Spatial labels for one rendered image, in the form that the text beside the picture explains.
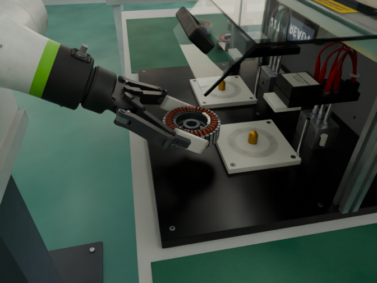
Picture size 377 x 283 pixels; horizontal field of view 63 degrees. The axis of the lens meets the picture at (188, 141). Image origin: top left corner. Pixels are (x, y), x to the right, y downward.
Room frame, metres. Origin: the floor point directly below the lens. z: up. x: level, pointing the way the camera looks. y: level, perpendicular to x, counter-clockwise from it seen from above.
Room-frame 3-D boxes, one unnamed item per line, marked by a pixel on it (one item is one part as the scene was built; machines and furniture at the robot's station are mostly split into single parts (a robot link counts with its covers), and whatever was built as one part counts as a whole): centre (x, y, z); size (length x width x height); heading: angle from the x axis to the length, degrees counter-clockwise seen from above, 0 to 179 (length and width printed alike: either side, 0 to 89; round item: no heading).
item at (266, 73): (0.79, -0.23, 0.80); 0.07 x 0.05 x 0.06; 11
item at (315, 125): (0.55, -0.28, 0.80); 0.07 x 0.05 x 0.06; 11
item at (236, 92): (0.76, -0.09, 0.78); 0.15 x 0.15 x 0.01; 11
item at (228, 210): (0.64, -0.13, 0.76); 0.64 x 0.47 x 0.02; 11
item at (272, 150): (0.52, -0.14, 0.78); 0.15 x 0.15 x 0.01; 11
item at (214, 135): (0.50, -0.01, 0.84); 0.11 x 0.11 x 0.04
